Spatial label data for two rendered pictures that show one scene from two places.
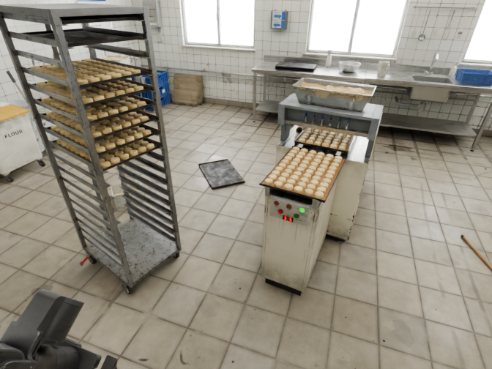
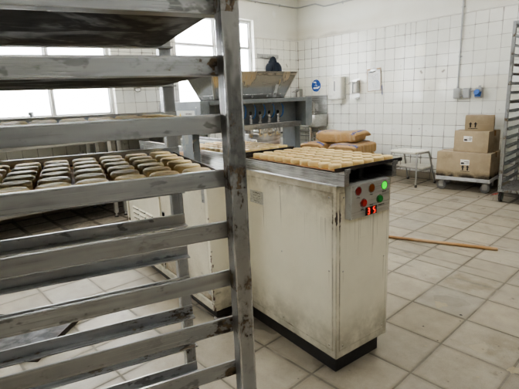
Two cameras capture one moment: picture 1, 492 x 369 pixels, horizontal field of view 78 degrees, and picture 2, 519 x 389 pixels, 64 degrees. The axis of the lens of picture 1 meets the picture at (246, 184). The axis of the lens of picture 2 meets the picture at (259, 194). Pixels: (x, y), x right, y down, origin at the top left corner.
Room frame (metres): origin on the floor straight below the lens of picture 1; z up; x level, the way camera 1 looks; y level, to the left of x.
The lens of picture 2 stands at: (1.06, 1.37, 1.18)
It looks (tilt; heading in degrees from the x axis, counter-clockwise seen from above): 13 degrees down; 299
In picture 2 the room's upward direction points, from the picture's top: 2 degrees counter-clockwise
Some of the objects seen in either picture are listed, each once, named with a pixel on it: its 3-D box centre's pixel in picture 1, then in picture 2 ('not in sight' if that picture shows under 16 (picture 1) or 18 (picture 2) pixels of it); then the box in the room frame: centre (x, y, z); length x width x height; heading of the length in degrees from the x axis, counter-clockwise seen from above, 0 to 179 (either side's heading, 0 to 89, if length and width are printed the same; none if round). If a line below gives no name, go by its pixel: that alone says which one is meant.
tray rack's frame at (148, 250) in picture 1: (109, 160); not in sight; (1.79, 0.91, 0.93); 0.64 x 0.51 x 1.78; 53
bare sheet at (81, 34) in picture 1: (76, 36); not in sight; (1.79, 0.92, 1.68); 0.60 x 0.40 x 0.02; 53
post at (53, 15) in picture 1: (102, 184); (238, 225); (1.42, 0.80, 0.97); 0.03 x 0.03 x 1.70; 53
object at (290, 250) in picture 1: (301, 218); (307, 248); (1.80, -0.42, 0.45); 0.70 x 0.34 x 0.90; 155
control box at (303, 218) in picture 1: (289, 210); (368, 197); (1.47, -0.27, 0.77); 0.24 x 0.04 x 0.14; 65
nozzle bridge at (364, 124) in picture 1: (327, 126); (245, 130); (2.26, -0.63, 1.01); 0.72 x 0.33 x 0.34; 65
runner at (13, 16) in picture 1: (31, 17); not in sight; (1.63, 1.03, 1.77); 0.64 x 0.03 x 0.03; 53
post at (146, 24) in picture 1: (165, 155); (174, 182); (1.79, 0.54, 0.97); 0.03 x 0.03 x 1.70; 53
